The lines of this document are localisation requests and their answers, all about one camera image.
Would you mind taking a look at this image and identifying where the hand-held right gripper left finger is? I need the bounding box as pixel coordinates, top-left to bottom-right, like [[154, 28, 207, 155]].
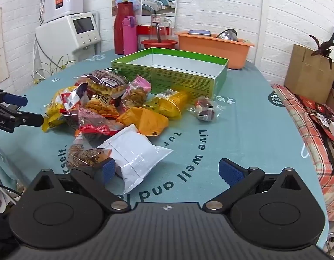
[[28, 158, 132, 213]]

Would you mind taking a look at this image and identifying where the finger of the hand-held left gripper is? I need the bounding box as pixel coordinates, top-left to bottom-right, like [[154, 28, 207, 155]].
[[0, 88, 28, 113], [8, 110, 44, 127]]

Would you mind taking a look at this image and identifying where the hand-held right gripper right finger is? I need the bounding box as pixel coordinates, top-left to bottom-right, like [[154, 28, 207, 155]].
[[203, 158, 308, 213]]

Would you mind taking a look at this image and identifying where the clear brown cookie packet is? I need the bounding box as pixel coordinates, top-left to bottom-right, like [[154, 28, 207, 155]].
[[66, 137, 113, 174]]

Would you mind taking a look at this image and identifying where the white snack packet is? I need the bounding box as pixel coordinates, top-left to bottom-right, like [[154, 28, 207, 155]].
[[97, 124, 173, 195]]

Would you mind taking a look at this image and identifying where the orange snack packet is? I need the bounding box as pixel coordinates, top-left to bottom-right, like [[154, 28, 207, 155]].
[[116, 107, 169, 137]]

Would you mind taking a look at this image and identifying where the red cookie-print snack packet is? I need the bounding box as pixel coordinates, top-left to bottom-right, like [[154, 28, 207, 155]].
[[84, 92, 121, 118]]

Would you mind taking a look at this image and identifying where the brown pastry packet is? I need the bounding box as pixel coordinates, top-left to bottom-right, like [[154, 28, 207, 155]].
[[74, 70, 130, 98]]

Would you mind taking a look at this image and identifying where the clear yellow snack packet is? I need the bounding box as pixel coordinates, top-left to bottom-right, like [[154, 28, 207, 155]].
[[143, 89, 193, 120]]

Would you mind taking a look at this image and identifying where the green cardboard box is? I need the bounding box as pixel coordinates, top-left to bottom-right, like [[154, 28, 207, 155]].
[[111, 47, 229, 98]]

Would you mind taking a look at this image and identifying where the silver red-white snack packet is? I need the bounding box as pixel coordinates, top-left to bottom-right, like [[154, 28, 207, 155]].
[[61, 83, 88, 109]]

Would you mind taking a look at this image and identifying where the green spindly plant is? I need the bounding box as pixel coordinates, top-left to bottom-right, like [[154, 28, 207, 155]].
[[31, 55, 76, 85]]

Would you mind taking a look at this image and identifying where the clear candy packet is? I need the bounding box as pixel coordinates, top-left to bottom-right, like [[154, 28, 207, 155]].
[[188, 95, 236, 122]]

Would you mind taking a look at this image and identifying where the white appliance with screen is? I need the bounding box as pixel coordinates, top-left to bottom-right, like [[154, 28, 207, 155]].
[[35, 12, 100, 61]]

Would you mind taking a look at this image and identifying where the pink-topped peanut packet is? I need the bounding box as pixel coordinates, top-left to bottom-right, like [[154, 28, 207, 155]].
[[120, 75, 152, 109]]

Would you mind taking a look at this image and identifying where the plaid blanket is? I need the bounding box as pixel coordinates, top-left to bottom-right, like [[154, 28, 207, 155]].
[[272, 83, 334, 223]]

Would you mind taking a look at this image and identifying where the red printed bag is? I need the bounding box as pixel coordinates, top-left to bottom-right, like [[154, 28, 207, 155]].
[[297, 95, 334, 141]]

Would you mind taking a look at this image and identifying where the white water purifier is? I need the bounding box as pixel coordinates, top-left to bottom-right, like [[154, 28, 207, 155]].
[[40, 0, 84, 23]]

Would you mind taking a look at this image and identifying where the brown cardboard box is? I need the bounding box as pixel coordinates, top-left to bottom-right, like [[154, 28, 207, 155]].
[[284, 44, 334, 105]]

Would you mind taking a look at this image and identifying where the orange plastic basin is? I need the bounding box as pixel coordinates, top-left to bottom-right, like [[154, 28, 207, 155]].
[[175, 30, 256, 70]]

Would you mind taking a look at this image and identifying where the red thermos jug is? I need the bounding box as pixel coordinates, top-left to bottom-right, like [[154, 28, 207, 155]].
[[114, 1, 135, 55]]

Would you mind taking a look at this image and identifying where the pink bottle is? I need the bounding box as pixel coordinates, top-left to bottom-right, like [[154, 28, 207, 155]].
[[123, 16, 138, 56]]

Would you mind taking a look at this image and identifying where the metal pot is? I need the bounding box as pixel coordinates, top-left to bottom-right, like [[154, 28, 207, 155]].
[[216, 29, 240, 42]]

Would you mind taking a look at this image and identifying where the red paper banner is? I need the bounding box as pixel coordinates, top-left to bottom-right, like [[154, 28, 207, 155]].
[[136, 25, 171, 36]]

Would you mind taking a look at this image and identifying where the blue-lidded container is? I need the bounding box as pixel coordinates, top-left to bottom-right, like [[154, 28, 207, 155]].
[[187, 29, 212, 36]]

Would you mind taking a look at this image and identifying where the glass pitcher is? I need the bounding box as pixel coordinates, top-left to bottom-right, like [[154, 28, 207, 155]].
[[149, 13, 174, 42]]

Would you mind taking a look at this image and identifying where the dark dried plant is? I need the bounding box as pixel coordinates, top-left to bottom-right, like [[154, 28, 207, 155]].
[[308, 32, 334, 69]]

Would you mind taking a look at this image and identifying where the beige wall board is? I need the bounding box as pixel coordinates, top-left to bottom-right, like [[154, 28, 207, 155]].
[[0, 8, 10, 87]]

